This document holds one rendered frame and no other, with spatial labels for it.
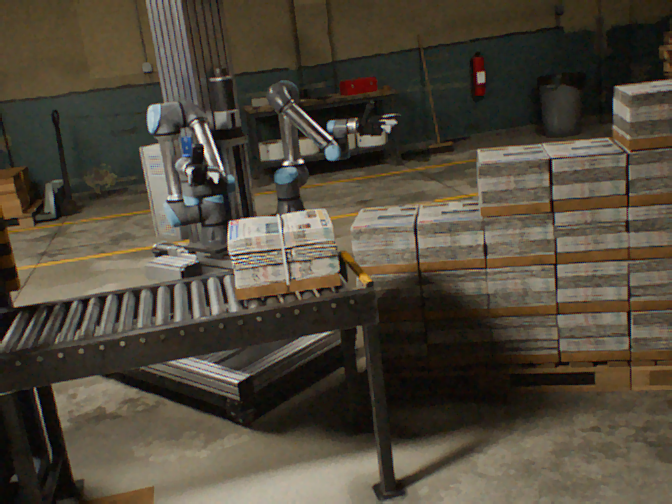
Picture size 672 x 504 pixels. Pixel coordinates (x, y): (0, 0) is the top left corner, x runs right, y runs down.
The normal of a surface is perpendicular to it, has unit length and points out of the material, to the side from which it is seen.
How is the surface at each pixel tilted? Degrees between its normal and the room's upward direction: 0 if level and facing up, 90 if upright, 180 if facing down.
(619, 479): 0
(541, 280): 90
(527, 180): 90
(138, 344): 90
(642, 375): 90
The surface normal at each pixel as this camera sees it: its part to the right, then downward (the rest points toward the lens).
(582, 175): -0.15, 0.29
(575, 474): -0.12, -0.95
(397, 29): 0.19, 0.25
